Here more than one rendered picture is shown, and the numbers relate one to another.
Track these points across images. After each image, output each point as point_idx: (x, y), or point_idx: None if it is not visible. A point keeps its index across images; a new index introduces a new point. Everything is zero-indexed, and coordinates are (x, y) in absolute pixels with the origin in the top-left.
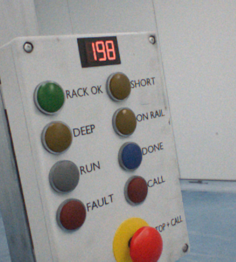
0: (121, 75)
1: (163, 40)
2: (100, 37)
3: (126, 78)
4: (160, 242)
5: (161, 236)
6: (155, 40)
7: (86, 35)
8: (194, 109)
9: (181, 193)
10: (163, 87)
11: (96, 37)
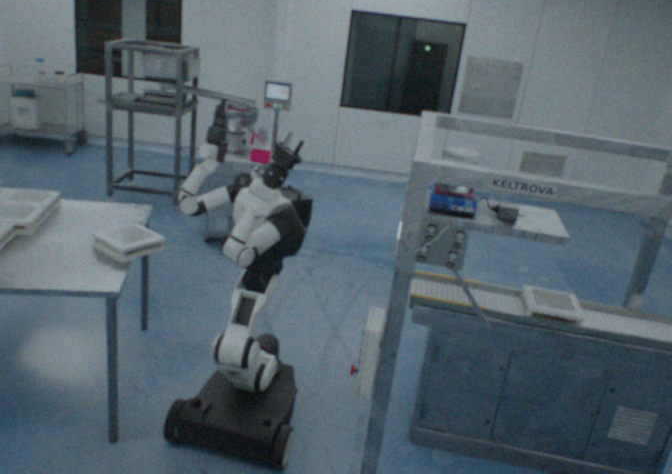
0: (363, 330)
1: None
2: (367, 318)
3: (363, 332)
4: (350, 371)
5: (351, 371)
6: (364, 331)
7: (368, 315)
8: None
9: (357, 378)
10: (362, 345)
11: (367, 317)
